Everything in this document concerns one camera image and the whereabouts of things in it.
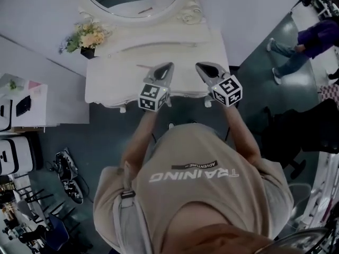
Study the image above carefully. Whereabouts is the pink paper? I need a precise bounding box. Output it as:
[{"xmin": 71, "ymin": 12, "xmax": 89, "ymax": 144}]
[{"xmin": 27, "ymin": 80, "xmax": 43, "ymax": 98}]

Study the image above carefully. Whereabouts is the white desk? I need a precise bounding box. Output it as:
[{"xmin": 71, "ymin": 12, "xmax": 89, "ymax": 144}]
[{"xmin": 0, "ymin": 72, "xmax": 49, "ymax": 134}]

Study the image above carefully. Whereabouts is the person's right forearm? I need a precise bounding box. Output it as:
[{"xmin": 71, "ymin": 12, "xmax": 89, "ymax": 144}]
[{"xmin": 224, "ymin": 103, "xmax": 263, "ymax": 167}]

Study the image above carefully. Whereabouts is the white dressing table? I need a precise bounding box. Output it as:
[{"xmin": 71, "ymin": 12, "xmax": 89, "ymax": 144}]
[{"xmin": 84, "ymin": 20, "xmax": 230, "ymax": 114}]

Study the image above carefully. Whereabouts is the black metal frame chair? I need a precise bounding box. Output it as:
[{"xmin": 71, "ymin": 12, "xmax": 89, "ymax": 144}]
[{"xmin": 24, "ymin": 188, "xmax": 81, "ymax": 230}]

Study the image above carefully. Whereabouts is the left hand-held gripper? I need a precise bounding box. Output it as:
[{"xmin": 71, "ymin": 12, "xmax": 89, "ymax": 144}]
[{"xmin": 138, "ymin": 61, "xmax": 176, "ymax": 113}]

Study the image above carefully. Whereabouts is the grey hand-held device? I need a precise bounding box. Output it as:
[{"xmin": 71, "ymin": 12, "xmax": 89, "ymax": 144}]
[{"xmin": 54, "ymin": 147, "xmax": 79, "ymax": 181}]

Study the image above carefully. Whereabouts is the person's beige t-shirt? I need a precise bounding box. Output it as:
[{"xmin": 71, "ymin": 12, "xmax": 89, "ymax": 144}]
[{"xmin": 92, "ymin": 122, "xmax": 295, "ymax": 254}]

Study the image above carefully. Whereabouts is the black tablet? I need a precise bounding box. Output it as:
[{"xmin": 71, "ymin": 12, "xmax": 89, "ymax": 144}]
[{"xmin": 15, "ymin": 95, "xmax": 32, "ymax": 117}]

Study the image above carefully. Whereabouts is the pink checkered cloth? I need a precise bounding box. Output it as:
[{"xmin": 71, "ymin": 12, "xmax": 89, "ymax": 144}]
[{"xmin": 318, "ymin": 83, "xmax": 339, "ymax": 101}]

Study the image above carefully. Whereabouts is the oval mirror ornate white frame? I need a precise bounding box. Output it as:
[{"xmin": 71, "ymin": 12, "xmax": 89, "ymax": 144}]
[{"xmin": 77, "ymin": 0, "xmax": 206, "ymax": 29}]

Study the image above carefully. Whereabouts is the black office chair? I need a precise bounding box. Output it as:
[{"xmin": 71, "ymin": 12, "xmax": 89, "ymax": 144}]
[{"xmin": 261, "ymin": 98, "xmax": 339, "ymax": 180}]

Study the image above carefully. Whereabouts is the white machine black top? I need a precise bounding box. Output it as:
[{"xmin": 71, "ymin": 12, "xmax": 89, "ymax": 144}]
[
  {"xmin": 0, "ymin": 97, "xmax": 14, "ymax": 132},
  {"xmin": 0, "ymin": 135, "xmax": 37, "ymax": 176}
]

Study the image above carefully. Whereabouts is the grey shoulder strap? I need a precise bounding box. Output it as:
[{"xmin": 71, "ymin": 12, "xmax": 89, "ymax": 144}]
[{"xmin": 112, "ymin": 165, "xmax": 136, "ymax": 254}]

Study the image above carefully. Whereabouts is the black head-worn camera rig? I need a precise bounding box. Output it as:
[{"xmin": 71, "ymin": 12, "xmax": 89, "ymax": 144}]
[{"xmin": 275, "ymin": 225, "xmax": 339, "ymax": 254}]

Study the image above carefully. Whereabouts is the person's left forearm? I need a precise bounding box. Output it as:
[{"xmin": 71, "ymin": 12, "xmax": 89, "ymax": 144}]
[{"xmin": 120, "ymin": 109, "xmax": 156, "ymax": 175}]

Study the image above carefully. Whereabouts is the blue chair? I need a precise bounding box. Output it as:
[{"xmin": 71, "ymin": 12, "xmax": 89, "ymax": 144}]
[{"xmin": 47, "ymin": 212, "xmax": 72, "ymax": 251}]

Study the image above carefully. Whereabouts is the black patterned device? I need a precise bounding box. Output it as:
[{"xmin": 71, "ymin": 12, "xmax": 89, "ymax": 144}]
[{"xmin": 61, "ymin": 178, "xmax": 85, "ymax": 205}]

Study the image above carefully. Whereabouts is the yellow flower bouquet black pot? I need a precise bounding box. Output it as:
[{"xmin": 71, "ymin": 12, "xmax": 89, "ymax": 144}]
[{"xmin": 58, "ymin": 20, "xmax": 111, "ymax": 60}]

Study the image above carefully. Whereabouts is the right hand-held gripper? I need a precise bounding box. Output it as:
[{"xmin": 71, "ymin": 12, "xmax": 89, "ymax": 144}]
[{"xmin": 195, "ymin": 61, "xmax": 244, "ymax": 107}]

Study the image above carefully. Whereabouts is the small green plant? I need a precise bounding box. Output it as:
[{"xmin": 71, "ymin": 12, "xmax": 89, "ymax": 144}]
[{"xmin": 6, "ymin": 79, "xmax": 20, "ymax": 92}]

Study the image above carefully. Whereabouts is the white shelf unit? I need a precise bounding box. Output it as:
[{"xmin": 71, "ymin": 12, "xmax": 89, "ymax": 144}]
[{"xmin": 0, "ymin": 34, "xmax": 91, "ymax": 126}]

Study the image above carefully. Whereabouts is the person's head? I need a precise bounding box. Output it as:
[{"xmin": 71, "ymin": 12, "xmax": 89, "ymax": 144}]
[{"xmin": 171, "ymin": 222, "xmax": 290, "ymax": 254}]

